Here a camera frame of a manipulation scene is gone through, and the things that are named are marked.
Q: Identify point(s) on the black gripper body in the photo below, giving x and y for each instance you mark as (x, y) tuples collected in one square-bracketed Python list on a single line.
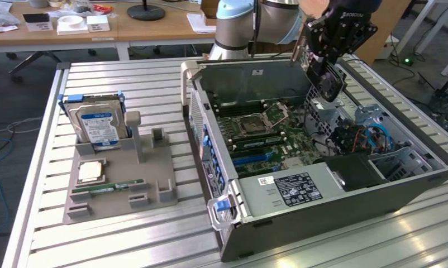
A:
[(350, 9)]

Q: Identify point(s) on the black graphics card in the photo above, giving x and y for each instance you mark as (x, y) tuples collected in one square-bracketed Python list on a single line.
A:
[(329, 81)]

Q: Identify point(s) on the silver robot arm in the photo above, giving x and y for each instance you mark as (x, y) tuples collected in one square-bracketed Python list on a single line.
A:
[(239, 33)]

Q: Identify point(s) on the wooden cabinet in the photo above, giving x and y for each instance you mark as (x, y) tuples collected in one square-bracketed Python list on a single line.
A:
[(391, 28)]

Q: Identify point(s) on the white box with red button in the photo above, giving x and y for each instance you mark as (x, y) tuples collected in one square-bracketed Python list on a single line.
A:
[(391, 47)]

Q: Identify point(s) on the device with green light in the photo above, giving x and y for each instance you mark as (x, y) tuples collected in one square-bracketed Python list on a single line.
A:
[(409, 61)]

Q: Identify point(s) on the silver perforated drive cage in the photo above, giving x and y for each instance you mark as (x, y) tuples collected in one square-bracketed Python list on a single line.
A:
[(331, 111)]

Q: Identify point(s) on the brown cardboard box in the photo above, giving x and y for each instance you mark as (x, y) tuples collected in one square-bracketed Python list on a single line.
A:
[(210, 9)]

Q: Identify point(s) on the white paper stack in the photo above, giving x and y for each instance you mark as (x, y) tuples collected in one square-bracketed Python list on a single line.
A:
[(202, 25)]

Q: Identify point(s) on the CPU socket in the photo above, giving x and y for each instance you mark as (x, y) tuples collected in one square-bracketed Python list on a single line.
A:
[(251, 125)]

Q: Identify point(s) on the green motherboard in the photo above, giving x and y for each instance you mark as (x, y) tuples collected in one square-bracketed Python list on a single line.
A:
[(302, 139)]

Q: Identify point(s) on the silver chipset heatsink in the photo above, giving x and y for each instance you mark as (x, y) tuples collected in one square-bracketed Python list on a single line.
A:
[(295, 162)]

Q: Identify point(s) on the black round lamp base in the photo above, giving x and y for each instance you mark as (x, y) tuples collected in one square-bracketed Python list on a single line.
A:
[(146, 12)]

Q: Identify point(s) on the silver disk bay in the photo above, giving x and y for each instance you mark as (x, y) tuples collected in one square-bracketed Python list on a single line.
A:
[(406, 164)]

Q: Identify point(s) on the black plastic air shroud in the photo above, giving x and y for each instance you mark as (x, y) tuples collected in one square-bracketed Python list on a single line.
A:
[(354, 170)]

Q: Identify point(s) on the red and white packet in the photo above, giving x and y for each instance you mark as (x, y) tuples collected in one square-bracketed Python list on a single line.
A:
[(102, 9)]

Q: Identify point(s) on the plain white box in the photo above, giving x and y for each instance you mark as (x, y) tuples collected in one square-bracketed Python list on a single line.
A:
[(98, 23)]

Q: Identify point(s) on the grey power supply unit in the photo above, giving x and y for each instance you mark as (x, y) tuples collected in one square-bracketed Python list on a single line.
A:
[(269, 201)]

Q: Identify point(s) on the blue case latch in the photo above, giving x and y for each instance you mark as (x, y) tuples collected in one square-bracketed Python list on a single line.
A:
[(222, 206)]

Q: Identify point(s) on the white tape roll on base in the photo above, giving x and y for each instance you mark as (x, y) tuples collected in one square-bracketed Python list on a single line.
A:
[(73, 25)]

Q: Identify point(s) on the dark grey PC case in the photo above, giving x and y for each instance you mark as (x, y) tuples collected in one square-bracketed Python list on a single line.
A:
[(321, 223)]

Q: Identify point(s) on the hard disk with blue carrier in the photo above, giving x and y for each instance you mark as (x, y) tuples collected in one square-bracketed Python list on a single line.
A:
[(97, 125)]

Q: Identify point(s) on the grey parts rack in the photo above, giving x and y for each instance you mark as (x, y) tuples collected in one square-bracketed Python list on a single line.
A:
[(134, 173)]

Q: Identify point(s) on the beige tape roll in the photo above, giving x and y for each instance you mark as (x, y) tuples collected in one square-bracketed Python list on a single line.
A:
[(57, 3)]

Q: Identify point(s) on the white box with black top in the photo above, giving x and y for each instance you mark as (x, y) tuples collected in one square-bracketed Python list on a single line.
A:
[(38, 22)]

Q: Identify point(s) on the grey cup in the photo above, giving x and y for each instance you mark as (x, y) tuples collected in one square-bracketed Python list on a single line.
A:
[(39, 3)]

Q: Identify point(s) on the silver CPU chip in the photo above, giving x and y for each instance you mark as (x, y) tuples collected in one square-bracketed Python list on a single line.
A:
[(90, 171)]

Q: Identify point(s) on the black chair base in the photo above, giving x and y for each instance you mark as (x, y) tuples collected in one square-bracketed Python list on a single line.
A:
[(27, 64)]

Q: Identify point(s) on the white card with red print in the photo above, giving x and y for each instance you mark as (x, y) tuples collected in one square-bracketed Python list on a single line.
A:
[(5, 29)]

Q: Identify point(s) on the clear plastic bag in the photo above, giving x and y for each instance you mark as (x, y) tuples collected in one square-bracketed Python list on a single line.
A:
[(1, 14)]

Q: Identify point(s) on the white table frame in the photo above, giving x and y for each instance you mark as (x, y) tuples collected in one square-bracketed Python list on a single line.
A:
[(417, 25)]

